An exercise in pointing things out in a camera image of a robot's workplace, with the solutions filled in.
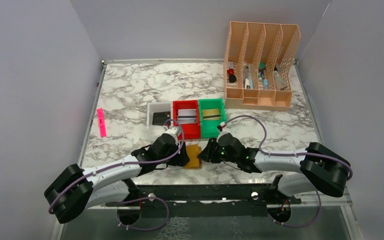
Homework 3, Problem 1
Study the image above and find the yellow-brown card holder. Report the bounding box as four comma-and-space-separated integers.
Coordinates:
183, 144, 202, 170

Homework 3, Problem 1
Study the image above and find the white plastic bin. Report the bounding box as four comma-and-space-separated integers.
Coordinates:
146, 101, 172, 136

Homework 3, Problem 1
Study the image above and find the green plastic bin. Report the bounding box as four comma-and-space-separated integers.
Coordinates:
198, 98, 227, 139

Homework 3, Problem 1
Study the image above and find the red plastic bin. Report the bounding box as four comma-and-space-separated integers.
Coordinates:
172, 100, 201, 140

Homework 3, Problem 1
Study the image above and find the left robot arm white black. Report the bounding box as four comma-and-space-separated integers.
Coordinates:
44, 133, 185, 224

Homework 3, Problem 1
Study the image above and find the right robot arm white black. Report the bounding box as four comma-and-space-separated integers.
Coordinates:
198, 133, 352, 198

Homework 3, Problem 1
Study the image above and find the black card in white bin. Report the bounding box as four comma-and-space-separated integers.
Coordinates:
151, 111, 171, 126

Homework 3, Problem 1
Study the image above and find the white cards stack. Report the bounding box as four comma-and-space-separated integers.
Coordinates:
177, 108, 197, 125

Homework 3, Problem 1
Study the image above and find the gold card with stripe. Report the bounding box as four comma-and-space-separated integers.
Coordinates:
201, 108, 221, 121

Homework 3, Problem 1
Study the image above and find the pink highlighter marker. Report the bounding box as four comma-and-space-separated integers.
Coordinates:
96, 108, 107, 138

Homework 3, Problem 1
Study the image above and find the red and black stamp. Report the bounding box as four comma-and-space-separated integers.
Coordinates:
226, 68, 237, 83

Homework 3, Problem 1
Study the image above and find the peach plastic desk organizer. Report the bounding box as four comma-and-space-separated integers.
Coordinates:
223, 21, 301, 111

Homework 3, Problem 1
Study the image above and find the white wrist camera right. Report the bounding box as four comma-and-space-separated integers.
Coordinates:
217, 128, 231, 141

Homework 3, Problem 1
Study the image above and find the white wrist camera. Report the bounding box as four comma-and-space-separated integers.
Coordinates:
217, 128, 231, 141
164, 126, 182, 142

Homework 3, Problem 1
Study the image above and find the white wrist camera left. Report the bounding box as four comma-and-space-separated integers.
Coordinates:
164, 126, 182, 142

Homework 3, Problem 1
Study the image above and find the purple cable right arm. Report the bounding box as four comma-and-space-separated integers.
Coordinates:
217, 114, 354, 181

